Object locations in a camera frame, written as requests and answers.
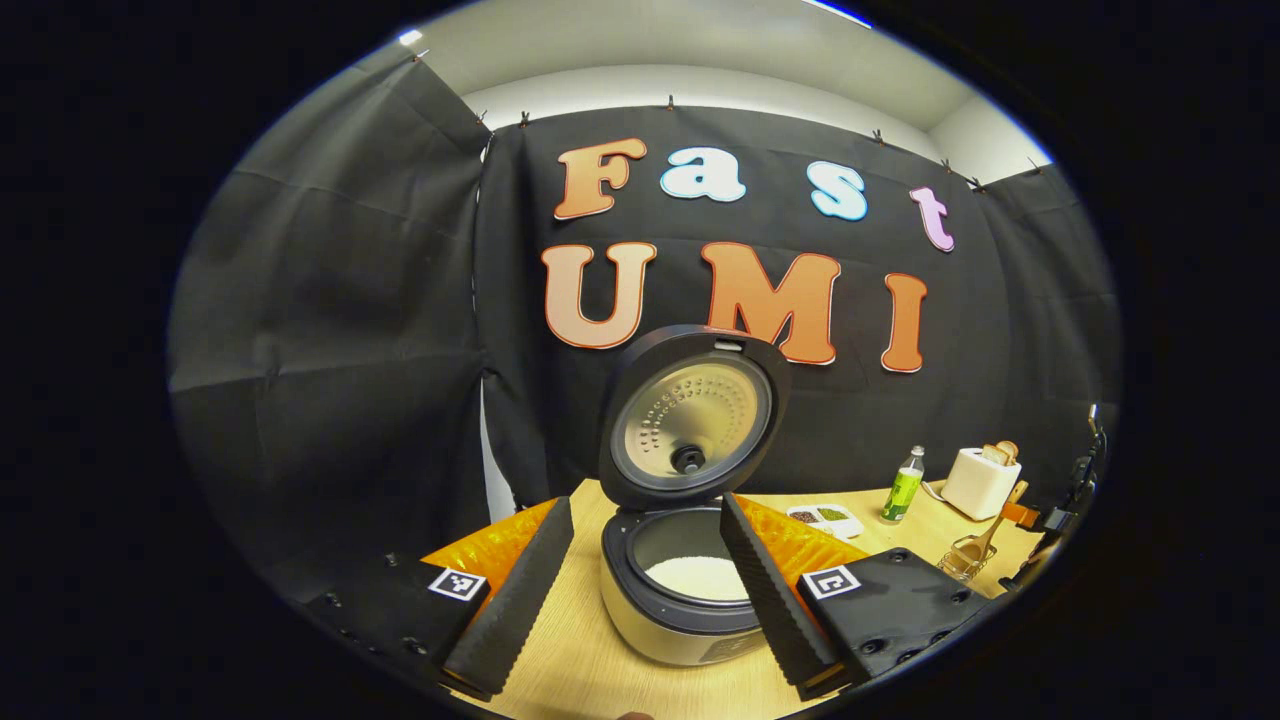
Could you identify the small ceiling light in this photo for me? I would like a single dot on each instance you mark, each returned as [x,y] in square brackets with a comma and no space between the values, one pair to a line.
[411,38]

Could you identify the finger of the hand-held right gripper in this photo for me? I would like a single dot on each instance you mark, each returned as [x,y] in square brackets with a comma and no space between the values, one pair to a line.
[1020,515]

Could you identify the toast bread slice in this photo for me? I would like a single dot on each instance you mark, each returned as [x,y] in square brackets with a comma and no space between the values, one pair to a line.
[992,455]
[1009,452]

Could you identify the row of black cloth clips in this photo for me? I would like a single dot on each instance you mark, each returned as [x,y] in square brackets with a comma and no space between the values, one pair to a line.
[670,102]

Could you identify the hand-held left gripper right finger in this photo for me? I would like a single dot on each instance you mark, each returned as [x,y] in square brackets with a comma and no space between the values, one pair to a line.
[775,610]

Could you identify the green drink bottle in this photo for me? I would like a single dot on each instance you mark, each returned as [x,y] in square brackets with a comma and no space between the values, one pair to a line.
[902,490]

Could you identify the black backdrop cloth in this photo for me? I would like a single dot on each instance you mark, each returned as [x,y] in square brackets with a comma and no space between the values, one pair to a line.
[340,300]

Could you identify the black and cream rice cooker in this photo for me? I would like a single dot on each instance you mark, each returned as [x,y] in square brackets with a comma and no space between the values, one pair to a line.
[690,420]

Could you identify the wooden spoon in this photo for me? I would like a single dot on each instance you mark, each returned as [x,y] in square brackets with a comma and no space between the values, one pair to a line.
[1003,515]

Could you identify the white toaster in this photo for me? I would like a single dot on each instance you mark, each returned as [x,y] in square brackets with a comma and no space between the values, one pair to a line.
[975,485]

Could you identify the white divided bean dish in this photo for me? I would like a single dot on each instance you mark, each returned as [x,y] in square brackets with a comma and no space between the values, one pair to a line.
[825,518]

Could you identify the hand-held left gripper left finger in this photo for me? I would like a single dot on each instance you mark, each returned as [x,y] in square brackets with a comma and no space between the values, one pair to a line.
[510,610]

